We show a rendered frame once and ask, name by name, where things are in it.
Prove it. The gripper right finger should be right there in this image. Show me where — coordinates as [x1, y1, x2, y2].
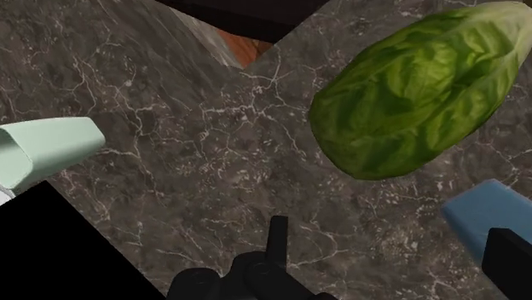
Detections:
[481, 227, 532, 300]

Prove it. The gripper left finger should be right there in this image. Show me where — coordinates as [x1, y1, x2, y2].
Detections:
[165, 215, 338, 300]

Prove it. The blue box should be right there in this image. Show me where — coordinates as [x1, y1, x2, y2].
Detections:
[441, 178, 532, 267]

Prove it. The green lettuce head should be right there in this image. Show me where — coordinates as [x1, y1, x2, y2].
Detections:
[308, 0, 532, 182]

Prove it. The pale green hollow container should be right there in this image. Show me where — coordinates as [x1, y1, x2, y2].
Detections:
[0, 116, 107, 205]

